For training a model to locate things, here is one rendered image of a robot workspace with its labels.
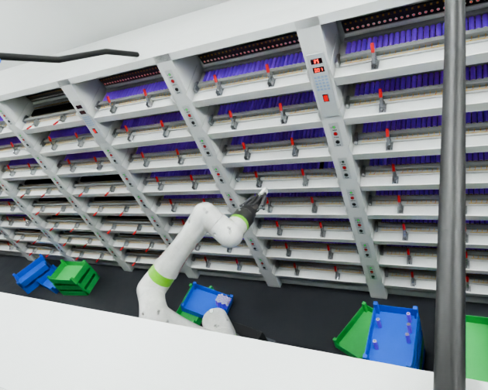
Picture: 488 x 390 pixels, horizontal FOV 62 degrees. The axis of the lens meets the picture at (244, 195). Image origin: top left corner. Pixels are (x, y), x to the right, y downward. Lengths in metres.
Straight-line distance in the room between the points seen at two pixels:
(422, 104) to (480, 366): 1.09
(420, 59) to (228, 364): 1.35
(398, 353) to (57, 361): 1.65
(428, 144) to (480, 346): 0.89
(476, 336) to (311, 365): 1.68
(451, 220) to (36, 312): 0.63
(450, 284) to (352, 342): 2.10
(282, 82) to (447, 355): 1.51
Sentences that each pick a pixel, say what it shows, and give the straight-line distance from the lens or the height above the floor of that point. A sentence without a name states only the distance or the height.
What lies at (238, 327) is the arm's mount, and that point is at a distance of 2.28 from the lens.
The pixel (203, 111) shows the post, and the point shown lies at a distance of 2.09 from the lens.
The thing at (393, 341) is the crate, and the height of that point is 0.32.
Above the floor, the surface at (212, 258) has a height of 0.17.
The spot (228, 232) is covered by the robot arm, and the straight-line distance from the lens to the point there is 1.62.
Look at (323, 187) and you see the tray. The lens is 2.05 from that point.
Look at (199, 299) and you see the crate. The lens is 2.94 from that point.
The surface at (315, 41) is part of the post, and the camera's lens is 1.66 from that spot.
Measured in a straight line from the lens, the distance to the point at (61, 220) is 3.78.
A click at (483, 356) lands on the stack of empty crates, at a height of 0.32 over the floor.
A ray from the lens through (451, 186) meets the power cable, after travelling 0.47.
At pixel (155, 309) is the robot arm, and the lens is 1.70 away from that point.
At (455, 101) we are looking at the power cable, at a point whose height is 1.86.
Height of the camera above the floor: 2.13
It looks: 34 degrees down
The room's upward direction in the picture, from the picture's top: 25 degrees counter-clockwise
